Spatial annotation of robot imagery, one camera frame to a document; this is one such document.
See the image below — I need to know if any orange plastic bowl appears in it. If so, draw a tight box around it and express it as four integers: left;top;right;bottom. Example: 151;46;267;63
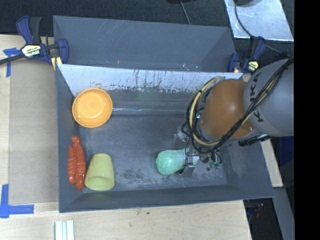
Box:
71;87;114;129

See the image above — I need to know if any grey metal bin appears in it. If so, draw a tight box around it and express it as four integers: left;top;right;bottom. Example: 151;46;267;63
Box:
52;15;276;214

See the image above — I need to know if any red-orange toy lobster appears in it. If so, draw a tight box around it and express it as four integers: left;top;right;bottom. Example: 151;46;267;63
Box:
67;135;87;191

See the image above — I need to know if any yellow plastic cup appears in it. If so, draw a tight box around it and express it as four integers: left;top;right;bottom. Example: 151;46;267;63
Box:
84;152;116;192

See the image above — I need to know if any pale green bulb-shaped object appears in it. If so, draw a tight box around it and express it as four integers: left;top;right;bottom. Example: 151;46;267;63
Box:
155;148;188;176

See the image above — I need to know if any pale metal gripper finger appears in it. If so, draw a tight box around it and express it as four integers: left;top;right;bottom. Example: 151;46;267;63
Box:
185;154;200;166
180;164;197;177

